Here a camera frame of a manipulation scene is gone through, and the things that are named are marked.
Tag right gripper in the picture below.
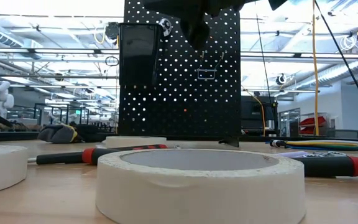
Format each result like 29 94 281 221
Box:
141 0 251 51

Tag pale purple pen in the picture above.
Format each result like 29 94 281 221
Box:
272 151 311 158

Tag white masking tape roll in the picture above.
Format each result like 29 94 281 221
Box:
94 148 307 224
104 135 168 149
0 144 29 198

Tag black red-capped screwdriver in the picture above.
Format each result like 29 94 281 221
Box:
27 150 85 166
81 143 168 166
292 154 358 179

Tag silver combination wrench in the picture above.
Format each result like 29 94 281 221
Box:
308 151 348 158

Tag black pegboard bin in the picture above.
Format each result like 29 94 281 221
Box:
118 22 164 88

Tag black metal pegboard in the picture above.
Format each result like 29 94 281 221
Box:
117 0 242 148

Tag black monitor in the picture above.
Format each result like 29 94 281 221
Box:
241 95 279 131

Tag red storage bins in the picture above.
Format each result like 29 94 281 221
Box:
299 115 328 135

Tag black grey work glove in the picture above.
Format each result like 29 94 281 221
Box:
37 123 84 145

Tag wire double pegboard hook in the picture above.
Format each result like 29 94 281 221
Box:
196 50 226 81

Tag yellow cable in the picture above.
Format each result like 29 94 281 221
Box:
311 0 321 136

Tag multicoloured cable bundle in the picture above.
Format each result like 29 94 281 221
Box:
268 139 358 152

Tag black aluminium table frame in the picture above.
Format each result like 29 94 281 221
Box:
0 130 358 149

